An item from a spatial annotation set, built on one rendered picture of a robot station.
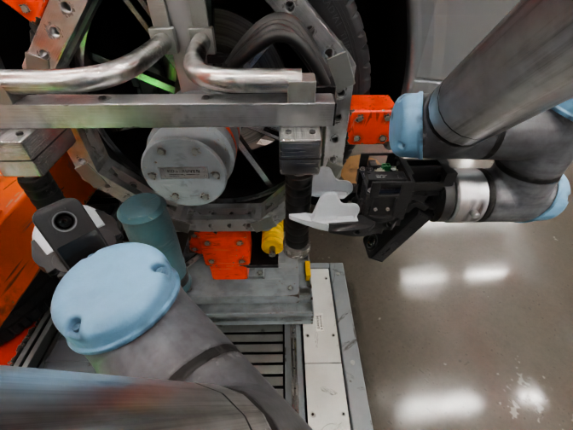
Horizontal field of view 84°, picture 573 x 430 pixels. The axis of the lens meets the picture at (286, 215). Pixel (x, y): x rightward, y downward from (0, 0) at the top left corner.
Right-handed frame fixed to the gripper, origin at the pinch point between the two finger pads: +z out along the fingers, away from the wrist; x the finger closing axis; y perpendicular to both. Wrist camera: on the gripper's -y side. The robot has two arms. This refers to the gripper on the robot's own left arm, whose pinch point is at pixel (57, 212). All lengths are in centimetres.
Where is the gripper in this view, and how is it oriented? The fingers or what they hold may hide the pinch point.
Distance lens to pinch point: 55.3
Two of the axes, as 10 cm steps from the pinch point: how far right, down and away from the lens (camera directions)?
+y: 0.1, 7.3, 6.8
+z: -7.2, -4.7, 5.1
